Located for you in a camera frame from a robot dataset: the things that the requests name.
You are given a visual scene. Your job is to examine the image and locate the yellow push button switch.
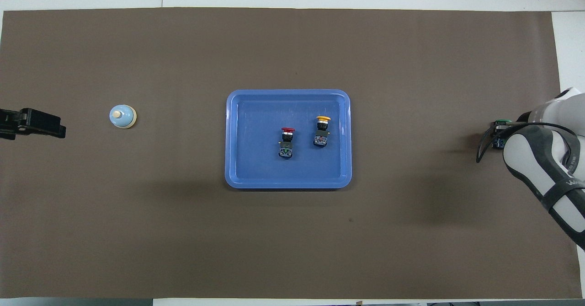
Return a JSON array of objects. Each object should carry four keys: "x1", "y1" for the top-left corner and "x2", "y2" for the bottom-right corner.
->
[{"x1": 314, "y1": 116, "x2": 331, "y2": 148}]

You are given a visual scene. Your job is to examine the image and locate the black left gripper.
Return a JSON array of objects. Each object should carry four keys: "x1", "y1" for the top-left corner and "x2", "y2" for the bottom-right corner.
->
[{"x1": 0, "y1": 108, "x2": 67, "y2": 140}]

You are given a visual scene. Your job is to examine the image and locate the red push button switch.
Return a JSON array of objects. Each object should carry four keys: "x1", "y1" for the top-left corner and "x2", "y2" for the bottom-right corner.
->
[{"x1": 278, "y1": 127, "x2": 296, "y2": 159}]

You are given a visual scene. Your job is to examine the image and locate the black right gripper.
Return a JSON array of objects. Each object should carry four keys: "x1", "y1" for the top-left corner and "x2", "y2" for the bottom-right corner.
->
[{"x1": 491, "y1": 122, "x2": 527, "y2": 138}]

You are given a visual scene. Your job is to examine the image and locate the light blue desk bell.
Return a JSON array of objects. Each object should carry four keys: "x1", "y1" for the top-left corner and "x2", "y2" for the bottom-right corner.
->
[{"x1": 109, "y1": 103, "x2": 138, "y2": 129}]

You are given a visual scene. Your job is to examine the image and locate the blue plastic tray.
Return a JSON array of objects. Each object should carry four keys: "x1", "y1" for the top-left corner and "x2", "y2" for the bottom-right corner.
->
[{"x1": 224, "y1": 89, "x2": 352, "y2": 190}]

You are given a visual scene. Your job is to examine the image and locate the green push button switch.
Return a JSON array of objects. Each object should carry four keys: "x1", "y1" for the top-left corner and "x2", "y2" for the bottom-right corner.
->
[{"x1": 493, "y1": 119, "x2": 513, "y2": 150}]

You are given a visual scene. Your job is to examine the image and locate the brown table mat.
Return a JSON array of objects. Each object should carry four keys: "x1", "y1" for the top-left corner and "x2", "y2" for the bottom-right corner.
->
[{"x1": 0, "y1": 7, "x2": 577, "y2": 300}]

